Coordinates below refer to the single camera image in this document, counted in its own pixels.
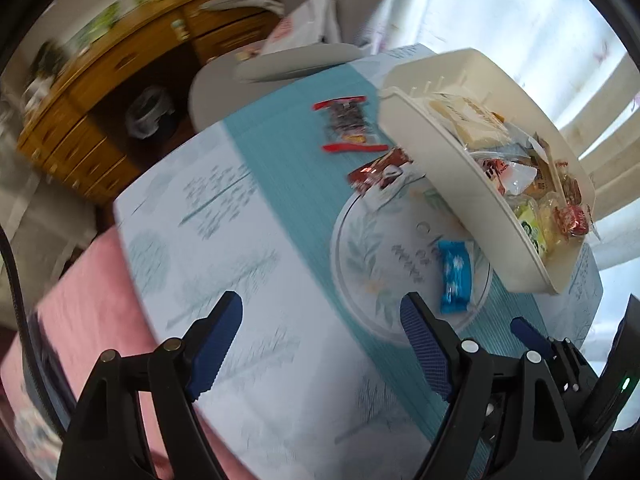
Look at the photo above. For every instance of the white plastic storage bin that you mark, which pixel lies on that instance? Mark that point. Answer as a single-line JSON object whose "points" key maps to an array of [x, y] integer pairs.
{"points": [[405, 118]]}

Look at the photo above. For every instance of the wooden desk with drawers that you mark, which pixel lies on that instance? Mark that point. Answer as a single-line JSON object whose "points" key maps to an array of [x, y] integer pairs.
{"points": [[78, 135]]}

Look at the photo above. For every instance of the green snack packet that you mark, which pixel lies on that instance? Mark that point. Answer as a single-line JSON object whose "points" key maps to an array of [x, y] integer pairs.
{"points": [[536, 226]]}

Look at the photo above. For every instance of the grey office chair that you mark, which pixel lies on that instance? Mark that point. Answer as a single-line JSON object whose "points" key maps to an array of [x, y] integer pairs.
{"points": [[225, 85]]}

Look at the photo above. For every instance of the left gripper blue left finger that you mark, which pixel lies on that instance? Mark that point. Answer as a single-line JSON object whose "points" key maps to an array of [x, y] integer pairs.
{"points": [[208, 341]]}

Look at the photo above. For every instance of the red wrapped candy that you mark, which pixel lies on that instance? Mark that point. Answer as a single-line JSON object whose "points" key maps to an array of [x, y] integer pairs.
{"points": [[571, 220]]}

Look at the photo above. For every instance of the white teal patterned tablecloth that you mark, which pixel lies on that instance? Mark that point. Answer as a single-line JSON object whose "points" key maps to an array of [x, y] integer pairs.
{"points": [[320, 381]]}

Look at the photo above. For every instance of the blue snowflake snack packet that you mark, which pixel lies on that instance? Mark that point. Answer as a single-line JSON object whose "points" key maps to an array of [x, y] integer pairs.
{"points": [[457, 275]]}

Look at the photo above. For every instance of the pink bed blanket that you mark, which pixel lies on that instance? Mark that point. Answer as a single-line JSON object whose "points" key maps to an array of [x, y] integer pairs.
{"points": [[93, 307]]}

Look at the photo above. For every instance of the white plastic shopping bag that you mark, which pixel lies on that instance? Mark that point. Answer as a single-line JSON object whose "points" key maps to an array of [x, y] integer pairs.
{"points": [[313, 22]]}

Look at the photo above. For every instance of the red-edged dark jerky packet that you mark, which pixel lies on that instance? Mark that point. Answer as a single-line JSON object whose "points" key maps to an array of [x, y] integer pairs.
{"points": [[347, 127]]}

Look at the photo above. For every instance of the beige long snack bar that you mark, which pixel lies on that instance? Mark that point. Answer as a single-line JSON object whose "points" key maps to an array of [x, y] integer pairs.
{"points": [[470, 123]]}

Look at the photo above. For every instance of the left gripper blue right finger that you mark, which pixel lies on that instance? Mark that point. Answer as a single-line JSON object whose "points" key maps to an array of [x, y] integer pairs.
{"points": [[415, 319]]}

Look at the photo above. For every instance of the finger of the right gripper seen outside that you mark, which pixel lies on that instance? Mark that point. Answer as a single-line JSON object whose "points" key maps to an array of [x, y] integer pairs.
{"points": [[532, 338]]}

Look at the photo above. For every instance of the black trash bin bag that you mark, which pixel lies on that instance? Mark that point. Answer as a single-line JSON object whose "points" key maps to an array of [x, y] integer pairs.
{"points": [[145, 114]]}

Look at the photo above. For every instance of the brown white snack packet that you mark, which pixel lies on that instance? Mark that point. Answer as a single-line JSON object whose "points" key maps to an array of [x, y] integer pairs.
{"points": [[379, 182]]}

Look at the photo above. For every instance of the red white snack bag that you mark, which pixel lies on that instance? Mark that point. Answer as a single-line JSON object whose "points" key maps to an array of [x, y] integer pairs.
{"points": [[508, 178]]}

